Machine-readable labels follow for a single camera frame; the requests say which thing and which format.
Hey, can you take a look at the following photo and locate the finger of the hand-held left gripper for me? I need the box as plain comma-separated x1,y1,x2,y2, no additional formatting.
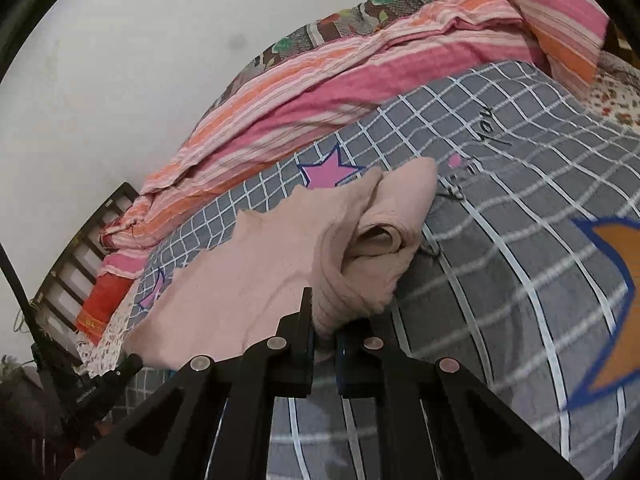
97,352,144,392

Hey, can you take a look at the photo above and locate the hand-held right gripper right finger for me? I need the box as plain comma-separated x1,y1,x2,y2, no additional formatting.
336,322,585,480

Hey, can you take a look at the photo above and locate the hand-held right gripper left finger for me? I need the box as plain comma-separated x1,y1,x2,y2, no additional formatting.
60,287,315,480

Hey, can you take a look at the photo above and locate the pink ribbed sweater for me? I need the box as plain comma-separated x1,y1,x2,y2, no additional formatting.
122,156,440,368

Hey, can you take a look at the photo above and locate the person's left hand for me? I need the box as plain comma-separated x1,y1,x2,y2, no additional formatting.
75,417,118,461

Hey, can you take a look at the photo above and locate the red cushion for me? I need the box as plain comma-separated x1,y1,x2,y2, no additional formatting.
75,272,136,346

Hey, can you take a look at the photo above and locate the dark wooden slatted headboard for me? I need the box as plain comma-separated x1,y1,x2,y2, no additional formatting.
30,182,141,366

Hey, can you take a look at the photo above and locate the grey checked blanket with stars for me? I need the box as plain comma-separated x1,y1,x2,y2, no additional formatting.
120,60,640,480

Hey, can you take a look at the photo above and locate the pink orange striped quilt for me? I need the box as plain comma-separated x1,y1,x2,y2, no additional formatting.
97,0,551,278

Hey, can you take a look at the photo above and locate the floral patchwork quilt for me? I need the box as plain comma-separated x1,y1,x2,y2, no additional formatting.
200,0,511,121

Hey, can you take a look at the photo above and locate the pink striped pillow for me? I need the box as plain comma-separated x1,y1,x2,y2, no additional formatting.
500,0,612,98

